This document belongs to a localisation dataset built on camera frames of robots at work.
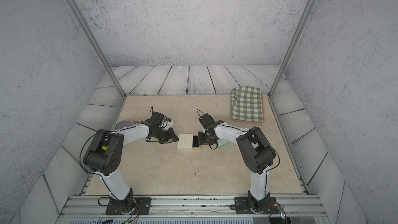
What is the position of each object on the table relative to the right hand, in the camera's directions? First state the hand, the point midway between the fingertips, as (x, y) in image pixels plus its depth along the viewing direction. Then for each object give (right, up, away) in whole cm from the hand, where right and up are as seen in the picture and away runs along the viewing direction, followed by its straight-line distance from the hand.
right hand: (202, 142), depth 93 cm
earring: (-3, -15, -10) cm, 19 cm away
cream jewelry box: (-10, +1, -1) cm, 10 cm away
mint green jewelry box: (+12, 0, -3) cm, 12 cm away
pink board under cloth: (+42, +15, +14) cm, 47 cm away
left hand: (-13, +1, 0) cm, 13 cm away
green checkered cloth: (+32, +22, +22) cm, 45 cm away
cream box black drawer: (-4, -2, -2) cm, 4 cm away
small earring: (-2, -13, -8) cm, 16 cm away
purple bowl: (-51, +10, +7) cm, 52 cm away
